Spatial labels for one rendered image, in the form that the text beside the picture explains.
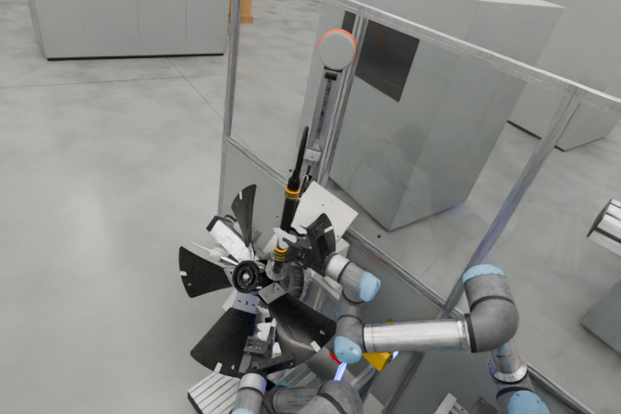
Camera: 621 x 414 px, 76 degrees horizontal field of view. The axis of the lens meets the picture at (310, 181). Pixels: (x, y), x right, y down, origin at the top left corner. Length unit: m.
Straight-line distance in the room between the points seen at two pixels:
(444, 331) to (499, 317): 0.14
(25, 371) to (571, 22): 7.03
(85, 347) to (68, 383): 0.22
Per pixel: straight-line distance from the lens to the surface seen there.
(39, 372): 2.84
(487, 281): 1.21
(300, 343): 1.42
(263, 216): 2.64
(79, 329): 2.94
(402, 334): 1.14
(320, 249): 1.20
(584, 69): 6.94
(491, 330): 1.14
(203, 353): 1.60
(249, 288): 1.47
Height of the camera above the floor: 2.35
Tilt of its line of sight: 34 degrees down
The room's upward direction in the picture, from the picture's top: 13 degrees clockwise
